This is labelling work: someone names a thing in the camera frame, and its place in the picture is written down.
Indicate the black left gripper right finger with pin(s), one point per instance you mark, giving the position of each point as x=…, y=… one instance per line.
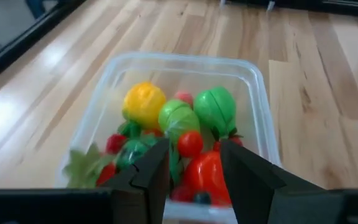
x=253, y=193

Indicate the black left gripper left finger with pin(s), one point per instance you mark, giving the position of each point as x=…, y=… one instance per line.
x=148, y=186

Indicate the small red raspberry toy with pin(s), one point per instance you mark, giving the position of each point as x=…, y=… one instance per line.
x=182, y=193

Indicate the striped watermelon toy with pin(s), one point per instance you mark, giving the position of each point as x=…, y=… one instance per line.
x=134, y=151

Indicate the strawberry toy with pale leaves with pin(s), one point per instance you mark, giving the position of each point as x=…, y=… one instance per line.
x=106, y=175

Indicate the small blueberry toy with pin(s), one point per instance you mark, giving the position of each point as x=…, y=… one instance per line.
x=202, y=198

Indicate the small red strawberry toy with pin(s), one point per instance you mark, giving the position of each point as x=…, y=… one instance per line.
x=115, y=143

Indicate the red cherry tomato toy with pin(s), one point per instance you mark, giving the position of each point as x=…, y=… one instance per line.
x=190, y=143

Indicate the light green round toy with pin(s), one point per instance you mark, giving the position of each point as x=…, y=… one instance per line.
x=178, y=119

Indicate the yellow bell pepper toy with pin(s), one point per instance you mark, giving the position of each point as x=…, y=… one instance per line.
x=143, y=104

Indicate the green bell pepper toy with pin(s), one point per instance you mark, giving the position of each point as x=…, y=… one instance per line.
x=216, y=110

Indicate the pink lychee toy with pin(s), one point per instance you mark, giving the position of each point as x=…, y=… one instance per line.
x=184, y=96

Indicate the clear plastic tupperware container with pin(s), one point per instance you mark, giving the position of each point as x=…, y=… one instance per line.
x=253, y=93

